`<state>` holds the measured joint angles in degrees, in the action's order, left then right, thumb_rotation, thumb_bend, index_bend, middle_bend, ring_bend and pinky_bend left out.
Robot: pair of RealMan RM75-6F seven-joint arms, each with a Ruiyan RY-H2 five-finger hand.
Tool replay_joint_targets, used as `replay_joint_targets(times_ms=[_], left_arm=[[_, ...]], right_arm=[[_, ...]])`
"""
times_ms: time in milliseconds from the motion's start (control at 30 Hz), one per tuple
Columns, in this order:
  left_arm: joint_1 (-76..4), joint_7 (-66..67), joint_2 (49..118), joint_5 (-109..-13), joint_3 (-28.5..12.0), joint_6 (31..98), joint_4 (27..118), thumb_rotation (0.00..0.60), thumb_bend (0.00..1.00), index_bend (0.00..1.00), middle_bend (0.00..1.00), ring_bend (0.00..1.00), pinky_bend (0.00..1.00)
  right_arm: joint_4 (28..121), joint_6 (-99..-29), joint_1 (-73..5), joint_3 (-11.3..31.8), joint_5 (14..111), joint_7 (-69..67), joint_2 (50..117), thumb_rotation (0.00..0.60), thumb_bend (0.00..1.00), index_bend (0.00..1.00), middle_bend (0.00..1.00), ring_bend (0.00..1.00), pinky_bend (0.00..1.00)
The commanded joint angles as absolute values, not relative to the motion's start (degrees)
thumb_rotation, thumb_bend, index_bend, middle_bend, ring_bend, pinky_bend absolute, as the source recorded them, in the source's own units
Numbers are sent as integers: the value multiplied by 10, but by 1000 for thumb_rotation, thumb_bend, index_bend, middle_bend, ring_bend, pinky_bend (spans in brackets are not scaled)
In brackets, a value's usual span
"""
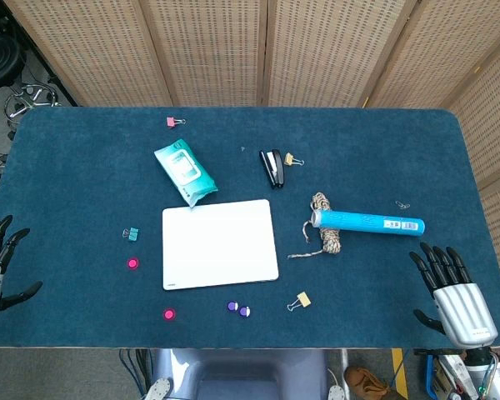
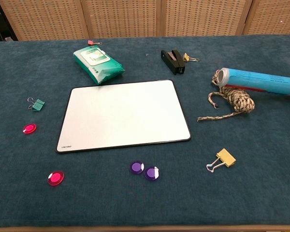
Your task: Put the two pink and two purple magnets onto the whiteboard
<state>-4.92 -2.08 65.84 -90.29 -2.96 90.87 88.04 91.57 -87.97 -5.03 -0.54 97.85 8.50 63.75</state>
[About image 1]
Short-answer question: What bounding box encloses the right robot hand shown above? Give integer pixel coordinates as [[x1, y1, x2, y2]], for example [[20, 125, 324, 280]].
[[408, 242, 499, 348]]

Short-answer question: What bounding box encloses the white rectangular board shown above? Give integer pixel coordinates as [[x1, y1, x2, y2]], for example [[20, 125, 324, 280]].
[[162, 198, 280, 292]]

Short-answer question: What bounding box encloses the brown shoe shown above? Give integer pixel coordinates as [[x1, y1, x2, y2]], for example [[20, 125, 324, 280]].
[[343, 365, 391, 395]]

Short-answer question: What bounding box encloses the blue felt table cover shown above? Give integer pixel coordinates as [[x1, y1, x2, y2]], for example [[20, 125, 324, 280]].
[[0, 106, 500, 350]]

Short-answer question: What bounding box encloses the blue cylindrical tube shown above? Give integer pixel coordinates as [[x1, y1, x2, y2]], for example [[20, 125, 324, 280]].
[[312, 208, 427, 239]]

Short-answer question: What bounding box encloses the large gold binder clip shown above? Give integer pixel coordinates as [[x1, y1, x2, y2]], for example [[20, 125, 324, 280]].
[[287, 292, 311, 313]]

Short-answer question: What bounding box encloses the chrome stool base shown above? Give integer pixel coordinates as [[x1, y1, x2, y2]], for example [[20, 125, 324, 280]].
[[3, 82, 63, 141]]

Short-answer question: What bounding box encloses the green wet wipes pack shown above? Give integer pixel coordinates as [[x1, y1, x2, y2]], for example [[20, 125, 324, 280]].
[[153, 138, 219, 208]]

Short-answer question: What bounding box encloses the grey robot torso base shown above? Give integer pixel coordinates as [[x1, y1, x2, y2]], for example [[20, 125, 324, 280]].
[[143, 347, 351, 400]]

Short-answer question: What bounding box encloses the black stapler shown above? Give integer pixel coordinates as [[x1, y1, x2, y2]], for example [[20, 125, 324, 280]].
[[258, 148, 287, 191]]

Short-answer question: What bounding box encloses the wicker folding screen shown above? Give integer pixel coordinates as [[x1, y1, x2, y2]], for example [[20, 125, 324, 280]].
[[2, 0, 500, 301]]

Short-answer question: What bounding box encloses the braided rope bundle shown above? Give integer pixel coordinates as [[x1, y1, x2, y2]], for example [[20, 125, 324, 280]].
[[287, 192, 343, 260]]

